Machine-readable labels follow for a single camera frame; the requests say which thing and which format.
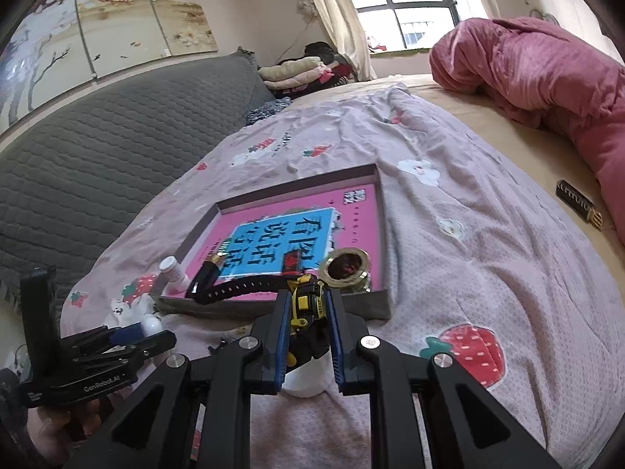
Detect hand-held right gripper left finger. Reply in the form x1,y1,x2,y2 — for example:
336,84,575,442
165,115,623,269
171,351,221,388
63,289,294,469

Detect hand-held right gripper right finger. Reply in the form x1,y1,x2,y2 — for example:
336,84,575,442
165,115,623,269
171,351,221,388
327,290,562,469

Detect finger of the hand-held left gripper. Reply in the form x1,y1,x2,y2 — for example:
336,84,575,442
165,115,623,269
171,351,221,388
63,325,147,353
73,331,177,371

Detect white earbuds case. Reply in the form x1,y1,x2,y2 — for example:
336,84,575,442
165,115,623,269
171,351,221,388
139,315,164,339

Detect black watch strap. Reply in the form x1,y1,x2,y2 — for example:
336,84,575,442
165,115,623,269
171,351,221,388
193,274,294,306

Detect black and gold lipstick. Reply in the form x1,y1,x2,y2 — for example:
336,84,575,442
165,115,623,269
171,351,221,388
186,249,228,300

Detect shallow cardboard box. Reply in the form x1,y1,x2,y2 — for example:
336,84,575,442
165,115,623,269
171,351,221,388
156,163,394,322

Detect person's left hand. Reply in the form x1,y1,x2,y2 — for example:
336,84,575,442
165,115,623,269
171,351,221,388
24,398,115,460

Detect white cup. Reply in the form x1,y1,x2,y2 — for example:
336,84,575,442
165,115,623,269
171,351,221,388
282,352,333,398

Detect small white bottle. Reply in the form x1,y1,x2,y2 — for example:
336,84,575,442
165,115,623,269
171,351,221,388
159,255,192,290

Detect pink book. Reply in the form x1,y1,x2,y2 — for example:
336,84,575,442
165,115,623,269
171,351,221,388
171,181,382,299

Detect strawberry printed blanket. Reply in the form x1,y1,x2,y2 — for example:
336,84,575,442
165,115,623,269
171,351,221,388
63,83,596,469

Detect grey quilted headboard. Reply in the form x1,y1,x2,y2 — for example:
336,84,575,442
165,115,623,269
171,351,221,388
0,49,277,304

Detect dark patterned cloth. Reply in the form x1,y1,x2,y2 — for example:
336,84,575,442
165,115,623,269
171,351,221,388
243,98,293,125

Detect pile of folded clothes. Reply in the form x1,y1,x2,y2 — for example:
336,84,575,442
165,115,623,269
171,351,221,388
258,41,359,98

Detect pink quilt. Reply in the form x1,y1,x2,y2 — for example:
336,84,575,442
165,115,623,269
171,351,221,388
430,16,625,245

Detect metal threaded ring fitting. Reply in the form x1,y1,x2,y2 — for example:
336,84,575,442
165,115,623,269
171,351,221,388
320,248,374,294

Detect blossom wall painting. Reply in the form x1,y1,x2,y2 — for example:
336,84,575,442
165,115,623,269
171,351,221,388
0,0,218,132

